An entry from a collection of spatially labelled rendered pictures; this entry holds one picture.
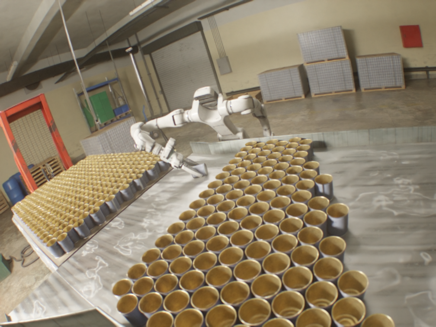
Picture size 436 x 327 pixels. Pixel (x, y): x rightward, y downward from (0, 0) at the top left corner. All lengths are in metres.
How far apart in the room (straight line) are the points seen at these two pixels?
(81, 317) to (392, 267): 0.86
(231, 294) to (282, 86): 7.49
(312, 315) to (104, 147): 6.30
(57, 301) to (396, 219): 1.22
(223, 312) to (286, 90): 7.54
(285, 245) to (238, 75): 9.65
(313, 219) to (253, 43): 9.24
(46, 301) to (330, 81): 7.68
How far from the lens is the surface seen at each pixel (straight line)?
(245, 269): 0.65
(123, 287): 0.78
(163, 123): 1.62
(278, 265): 0.66
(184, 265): 0.74
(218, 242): 0.75
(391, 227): 0.80
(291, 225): 0.74
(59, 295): 1.06
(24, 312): 1.15
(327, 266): 0.63
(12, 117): 2.87
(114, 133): 6.73
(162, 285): 0.71
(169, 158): 1.28
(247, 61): 9.91
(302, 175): 0.95
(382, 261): 0.70
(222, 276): 0.67
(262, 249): 0.69
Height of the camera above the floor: 1.61
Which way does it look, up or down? 22 degrees down
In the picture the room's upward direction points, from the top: 18 degrees counter-clockwise
